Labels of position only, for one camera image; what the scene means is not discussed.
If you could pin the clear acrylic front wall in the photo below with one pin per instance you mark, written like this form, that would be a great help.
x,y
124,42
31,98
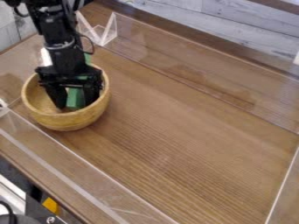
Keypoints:
x,y
94,178

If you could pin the brown wooden bowl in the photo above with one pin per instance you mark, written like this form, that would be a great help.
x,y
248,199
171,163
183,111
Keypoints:
x,y
63,120

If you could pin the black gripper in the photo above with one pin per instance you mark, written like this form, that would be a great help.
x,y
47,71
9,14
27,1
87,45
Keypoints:
x,y
68,72

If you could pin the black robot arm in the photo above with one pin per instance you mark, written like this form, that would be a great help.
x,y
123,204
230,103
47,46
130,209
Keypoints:
x,y
54,19

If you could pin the clear acrylic corner bracket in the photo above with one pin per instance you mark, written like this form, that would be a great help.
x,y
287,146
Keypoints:
x,y
100,34

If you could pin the green rectangular block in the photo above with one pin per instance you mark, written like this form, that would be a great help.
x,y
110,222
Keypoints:
x,y
76,100

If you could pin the yellow label on equipment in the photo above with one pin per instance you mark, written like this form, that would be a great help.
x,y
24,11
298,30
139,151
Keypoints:
x,y
51,205

